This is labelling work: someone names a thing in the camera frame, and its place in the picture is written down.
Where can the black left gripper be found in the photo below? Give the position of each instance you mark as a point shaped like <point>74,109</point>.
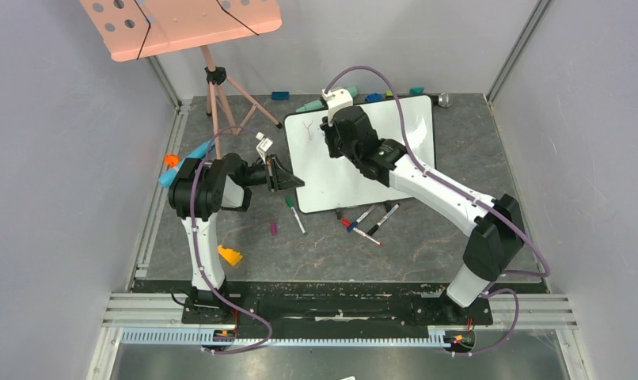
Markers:
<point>278,176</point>

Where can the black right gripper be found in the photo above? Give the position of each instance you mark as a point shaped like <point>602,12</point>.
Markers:
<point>330,133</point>

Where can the white whiteboard black frame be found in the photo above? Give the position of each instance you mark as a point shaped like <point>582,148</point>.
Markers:
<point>332,183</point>

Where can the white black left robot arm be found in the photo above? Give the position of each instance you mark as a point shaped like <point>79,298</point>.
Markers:
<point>201,190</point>

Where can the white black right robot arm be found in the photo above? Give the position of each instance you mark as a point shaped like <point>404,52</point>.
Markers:
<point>494,226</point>

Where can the green whiteboard marker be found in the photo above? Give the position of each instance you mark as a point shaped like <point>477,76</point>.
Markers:
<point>294,211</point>

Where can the red whiteboard marker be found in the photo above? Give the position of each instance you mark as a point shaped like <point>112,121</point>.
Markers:
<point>354,229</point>

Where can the blue whiteboard marker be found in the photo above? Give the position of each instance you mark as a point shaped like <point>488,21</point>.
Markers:
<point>357,221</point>

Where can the black whiteboard marker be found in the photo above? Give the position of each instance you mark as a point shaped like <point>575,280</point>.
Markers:
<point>383,219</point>

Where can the teal flat piece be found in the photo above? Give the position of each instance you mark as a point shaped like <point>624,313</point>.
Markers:
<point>320,103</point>

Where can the blue toy brick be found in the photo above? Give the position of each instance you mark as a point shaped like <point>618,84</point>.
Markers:
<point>372,97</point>

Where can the blue rectangular block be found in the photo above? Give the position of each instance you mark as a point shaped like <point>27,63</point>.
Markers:
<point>280,95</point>

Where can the teal small block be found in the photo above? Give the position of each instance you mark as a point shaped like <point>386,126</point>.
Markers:
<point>416,91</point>

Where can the yellow stepped wedge block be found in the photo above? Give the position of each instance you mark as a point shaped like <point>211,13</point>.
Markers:
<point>231,256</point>

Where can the orange small toy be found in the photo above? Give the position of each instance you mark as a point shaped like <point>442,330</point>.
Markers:
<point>172,160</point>

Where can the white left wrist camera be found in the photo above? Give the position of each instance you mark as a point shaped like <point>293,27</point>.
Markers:
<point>263,145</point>

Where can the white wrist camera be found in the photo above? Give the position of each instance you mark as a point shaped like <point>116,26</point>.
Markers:
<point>335,100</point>
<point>263,145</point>

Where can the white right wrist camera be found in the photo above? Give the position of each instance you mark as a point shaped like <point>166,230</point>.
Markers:
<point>335,100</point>

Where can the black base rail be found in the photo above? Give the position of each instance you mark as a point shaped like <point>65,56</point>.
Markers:
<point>332,309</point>

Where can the aluminium frame rails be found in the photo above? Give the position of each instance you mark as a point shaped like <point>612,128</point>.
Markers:
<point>536,311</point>

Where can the white toothed cable rail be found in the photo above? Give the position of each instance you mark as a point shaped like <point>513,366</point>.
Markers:
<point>213,338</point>

